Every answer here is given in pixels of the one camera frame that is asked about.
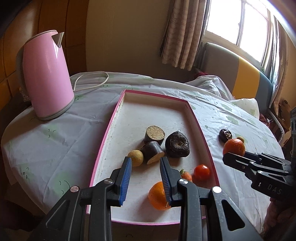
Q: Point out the sheer curtain right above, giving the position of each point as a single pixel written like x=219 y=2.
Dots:
x=282 y=43

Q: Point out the pink white shallow box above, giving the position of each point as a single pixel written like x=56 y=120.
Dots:
x=144 y=122

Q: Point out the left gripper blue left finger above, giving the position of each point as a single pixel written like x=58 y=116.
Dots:
x=123 y=180

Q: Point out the small orange carrot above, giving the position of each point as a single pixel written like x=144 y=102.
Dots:
x=186 y=175

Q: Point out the beige patterned curtain left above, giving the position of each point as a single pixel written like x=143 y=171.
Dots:
x=183 y=33

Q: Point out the large orange tangerine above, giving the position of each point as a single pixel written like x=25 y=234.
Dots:
x=235 y=146

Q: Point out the white green cloud tablecloth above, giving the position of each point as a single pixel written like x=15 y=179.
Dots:
x=48 y=157

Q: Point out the white cloud pillow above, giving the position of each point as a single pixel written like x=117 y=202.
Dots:
x=249 y=105

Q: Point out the window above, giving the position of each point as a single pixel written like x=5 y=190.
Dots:
x=246 y=28

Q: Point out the small orange tangerine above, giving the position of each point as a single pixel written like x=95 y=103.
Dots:
x=157 y=197

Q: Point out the grey yellow blue sofa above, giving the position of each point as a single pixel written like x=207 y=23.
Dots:
x=242 y=78

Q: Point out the pink electric kettle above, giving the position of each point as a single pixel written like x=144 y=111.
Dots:
x=43 y=74

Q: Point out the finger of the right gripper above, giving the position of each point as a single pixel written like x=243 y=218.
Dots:
x=242 y=164
x=253 y=156

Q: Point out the large dark water chestnut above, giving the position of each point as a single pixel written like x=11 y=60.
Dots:
x=177 y=145

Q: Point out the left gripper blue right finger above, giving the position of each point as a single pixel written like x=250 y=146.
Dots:
x=170 y=179

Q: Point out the red cherry tomato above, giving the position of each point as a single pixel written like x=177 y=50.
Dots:
x=202 y=173

